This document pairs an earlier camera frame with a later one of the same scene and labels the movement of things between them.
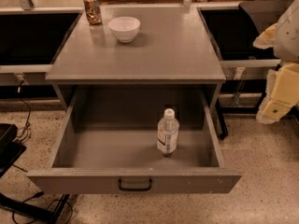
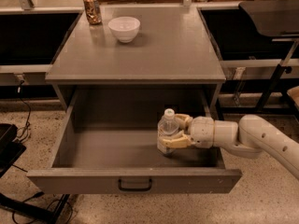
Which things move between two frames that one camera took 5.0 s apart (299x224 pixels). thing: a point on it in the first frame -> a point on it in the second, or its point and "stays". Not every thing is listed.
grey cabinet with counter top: (173, 48) stays
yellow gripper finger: (267, 38) -> (184, 119)
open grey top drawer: (109, 144) stays
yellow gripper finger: (282, 93) -> (180, 142)
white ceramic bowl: (124, 28) stays
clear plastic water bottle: (167, 133) stays
